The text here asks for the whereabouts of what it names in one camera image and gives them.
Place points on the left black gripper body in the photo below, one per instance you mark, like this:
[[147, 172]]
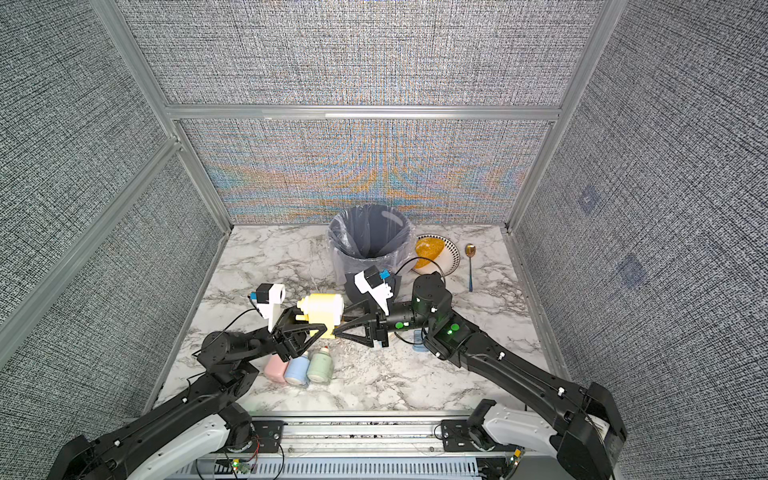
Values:
[[278, 348]]

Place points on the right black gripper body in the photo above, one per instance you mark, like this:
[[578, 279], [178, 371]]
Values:
[[407, 321]]

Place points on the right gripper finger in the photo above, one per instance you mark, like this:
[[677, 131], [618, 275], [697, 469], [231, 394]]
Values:
[[357, 309], [355, 331]]

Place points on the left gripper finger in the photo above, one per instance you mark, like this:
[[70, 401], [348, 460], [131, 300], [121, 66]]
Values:
[[301, 337], [292, 316]]

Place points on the yellow pencil sharpener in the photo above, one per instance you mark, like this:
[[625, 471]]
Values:
[[326, 309]]

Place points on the clear blue shavings tray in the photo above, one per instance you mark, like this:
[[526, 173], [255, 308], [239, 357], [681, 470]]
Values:
[[418, 342]]

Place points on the dark grey trash bin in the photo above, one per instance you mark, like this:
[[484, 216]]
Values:
[[371, 246]]

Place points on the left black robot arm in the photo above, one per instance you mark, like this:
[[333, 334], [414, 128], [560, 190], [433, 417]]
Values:
[[202, 418]]

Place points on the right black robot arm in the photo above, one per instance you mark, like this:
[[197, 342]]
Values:
[[451, 337]]

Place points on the left pink pencil sharpener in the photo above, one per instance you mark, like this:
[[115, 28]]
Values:
[[275, 369]]

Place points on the light blue pencil sharpener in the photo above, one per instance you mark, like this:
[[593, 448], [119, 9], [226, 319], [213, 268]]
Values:
[[296, 373]]

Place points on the green pencil sharpener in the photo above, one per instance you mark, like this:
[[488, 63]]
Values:
[[321, 366]]

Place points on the yellow white patterned bowl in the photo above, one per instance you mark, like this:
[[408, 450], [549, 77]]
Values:
[[436, 253]]

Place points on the clear plastic bin liner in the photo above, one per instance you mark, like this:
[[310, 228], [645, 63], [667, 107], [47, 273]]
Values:
[[345, 252]]

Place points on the gold blue spoon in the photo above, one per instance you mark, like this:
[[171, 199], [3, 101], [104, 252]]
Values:
[[470, 252]]

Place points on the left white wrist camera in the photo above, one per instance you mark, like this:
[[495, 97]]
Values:
[[267, 299]]

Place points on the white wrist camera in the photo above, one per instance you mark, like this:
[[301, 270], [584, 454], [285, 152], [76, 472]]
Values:
[[379, 285], [267, 299]]

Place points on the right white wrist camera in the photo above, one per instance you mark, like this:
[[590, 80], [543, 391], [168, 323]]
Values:
[[379, 285]]

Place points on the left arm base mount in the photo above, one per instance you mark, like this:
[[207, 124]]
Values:
[[264, 436]]

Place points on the aluminium front rail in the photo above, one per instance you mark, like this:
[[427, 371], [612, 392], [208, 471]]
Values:
[[360, 435]]

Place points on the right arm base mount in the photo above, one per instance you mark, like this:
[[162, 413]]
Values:
[[457, 436]]

